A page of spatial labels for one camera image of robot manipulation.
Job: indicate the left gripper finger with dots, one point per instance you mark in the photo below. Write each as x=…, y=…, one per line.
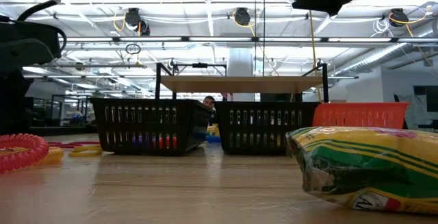
x=13, y=107

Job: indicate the red rubber band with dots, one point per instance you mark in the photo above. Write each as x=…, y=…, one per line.
x=68, y=145

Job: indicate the black slotted plastic basket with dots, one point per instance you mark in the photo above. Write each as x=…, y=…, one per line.
x=143, y=105
x=267, y=109

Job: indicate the yellow green crayon pack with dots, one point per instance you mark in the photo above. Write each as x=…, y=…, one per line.
x=369, y=162
x=213, y=130

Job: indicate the dark background table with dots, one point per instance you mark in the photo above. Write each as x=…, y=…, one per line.
x=61, y=130

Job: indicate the yellow rubber band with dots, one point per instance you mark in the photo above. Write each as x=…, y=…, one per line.
x=85, y=153

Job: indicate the white globe lamp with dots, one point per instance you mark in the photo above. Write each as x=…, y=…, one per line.
x=340, y=94

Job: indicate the orange slotted plastic basket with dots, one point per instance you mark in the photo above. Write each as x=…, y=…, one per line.
x=362, y=114

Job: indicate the wooden shelf riser black legs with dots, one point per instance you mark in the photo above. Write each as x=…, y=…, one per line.
x=239, y=83

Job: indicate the grey draped cover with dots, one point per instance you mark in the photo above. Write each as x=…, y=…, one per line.
x=415, y=111

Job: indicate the black computer monitor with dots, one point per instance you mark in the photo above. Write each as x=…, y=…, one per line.
x=433, y=99

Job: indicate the person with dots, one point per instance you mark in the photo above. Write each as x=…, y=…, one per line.
x=208, y=101

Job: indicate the silver ventilation duct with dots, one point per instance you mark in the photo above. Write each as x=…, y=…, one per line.
x=376, y=56

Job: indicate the long ceiling light rail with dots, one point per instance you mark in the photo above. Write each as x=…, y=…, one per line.
x=154, y=39

